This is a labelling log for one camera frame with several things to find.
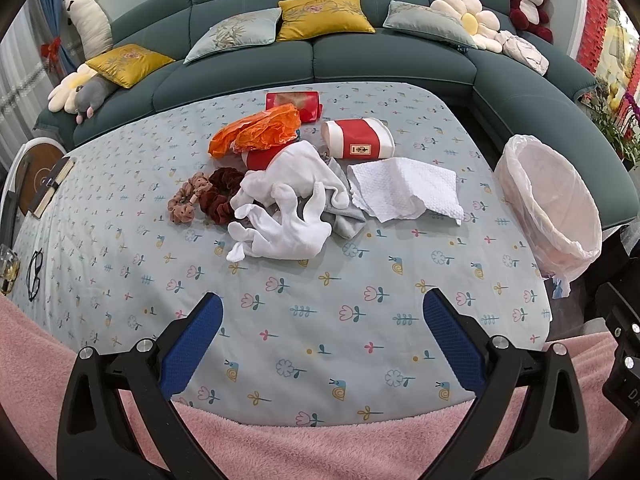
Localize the red gold gift envelope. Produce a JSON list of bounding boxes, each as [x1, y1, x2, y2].
[[265, 91, 323, 124]]

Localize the white cloth glove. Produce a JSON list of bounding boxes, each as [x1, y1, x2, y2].
[[227, 140, 349, 263]]

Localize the yellow cushion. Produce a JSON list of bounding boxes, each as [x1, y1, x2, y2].
[[85, 44, 175, 89], [277, 0, 375, 41]]

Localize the black eyeglasses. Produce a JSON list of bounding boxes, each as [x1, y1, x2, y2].
[[26, 249, 43, 302]]

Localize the yellow cushion centre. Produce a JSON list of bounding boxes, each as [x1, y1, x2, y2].
[[277, 0, 375, 41]]

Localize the white lined trash bin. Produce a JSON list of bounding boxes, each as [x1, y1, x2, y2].
[[495, 134, 603, 299]]

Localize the grey mouse plush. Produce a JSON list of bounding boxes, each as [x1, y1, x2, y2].
[[75, 75, 118, 125]]

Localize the orange plastic bag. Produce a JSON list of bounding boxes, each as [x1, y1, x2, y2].
[[207, 104, 302, 159]]

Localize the dark red velvet scrunchie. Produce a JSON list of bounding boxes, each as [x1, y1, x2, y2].
[[198, 167, 244, 226]]

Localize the red white paper cup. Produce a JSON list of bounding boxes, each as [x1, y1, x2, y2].
[[321, 117, 395, 160]]

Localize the white folded blanket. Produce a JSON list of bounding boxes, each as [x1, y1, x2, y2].
[[495, 30, 549, 76]]

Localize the book on table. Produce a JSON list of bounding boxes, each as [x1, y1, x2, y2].
[[28, 156, 75, 218]]

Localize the floral light blue tablecloth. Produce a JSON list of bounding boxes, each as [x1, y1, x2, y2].
[[11, 82, 551, 426]]

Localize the pink dotted scrunchie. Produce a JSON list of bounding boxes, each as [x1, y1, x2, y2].
[[167, 171, 212, 224]]

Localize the white caterpillar plush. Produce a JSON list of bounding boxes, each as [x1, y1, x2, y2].
[[62, 0, 113, 60]]

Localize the potted orchid plant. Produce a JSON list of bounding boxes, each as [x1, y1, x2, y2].
[[582, 78, 639, 170]]

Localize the grey cloth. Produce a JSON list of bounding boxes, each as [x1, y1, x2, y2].
[[320, 157, 367, 240]]

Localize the daisy flower pillow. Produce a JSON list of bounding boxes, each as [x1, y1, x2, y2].
[[431, 0, 502, 53]]

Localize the teal sectional sofa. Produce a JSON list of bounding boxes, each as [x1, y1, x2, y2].
[[36, 0, 639, 228]]

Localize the yellow cushion left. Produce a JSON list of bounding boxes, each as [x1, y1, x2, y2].
[[85, 44, 175, 89]]

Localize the blue curtain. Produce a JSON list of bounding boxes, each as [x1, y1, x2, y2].
[[38, 0, 75, 77]]

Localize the white paper towel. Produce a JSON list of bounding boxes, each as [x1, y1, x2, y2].
[[347, 157, 464, 224]]

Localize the red white plush monkey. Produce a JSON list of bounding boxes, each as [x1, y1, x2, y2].
[[509, 0, 553, 44]]

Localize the light blue embroidered cushion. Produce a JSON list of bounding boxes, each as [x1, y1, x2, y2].
[[183, 8, 281, 65]]

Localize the grey green cushion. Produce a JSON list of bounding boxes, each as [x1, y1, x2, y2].
[[382, 0, 477, 49]]

